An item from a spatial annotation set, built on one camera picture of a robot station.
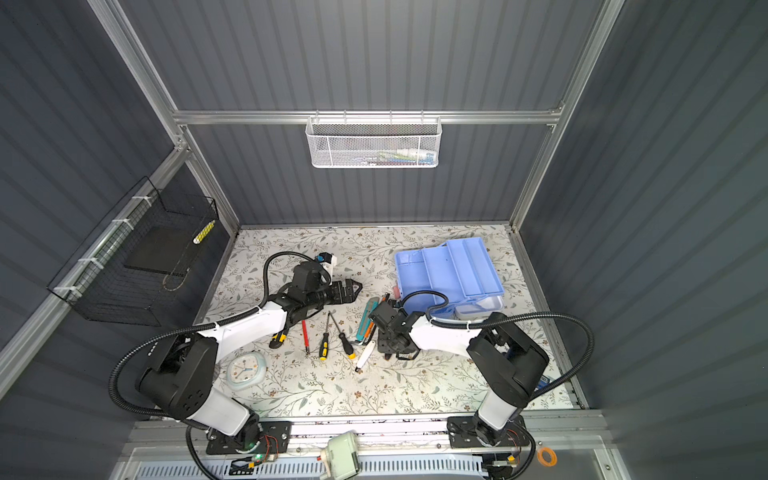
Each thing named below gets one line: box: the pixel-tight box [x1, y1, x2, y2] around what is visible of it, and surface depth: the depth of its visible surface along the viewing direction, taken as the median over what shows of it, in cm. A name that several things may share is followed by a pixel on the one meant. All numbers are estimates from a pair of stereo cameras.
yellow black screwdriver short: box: [319, 312, 331, 361], surface depth 88 cm
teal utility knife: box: [356, 297, 380, 342], surface depth 96 cm
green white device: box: [319, 432, 361, 480], surface depth 68 cm
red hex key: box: [301, 320, 311, 355], surface depth 91 cm
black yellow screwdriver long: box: [328, 310, 357, 360], surface depth 90 cm
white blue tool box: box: [395, 237, 505, 320], surface depth 96 cm
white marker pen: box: [355, 340, 375, 374], surface depth 88 cm
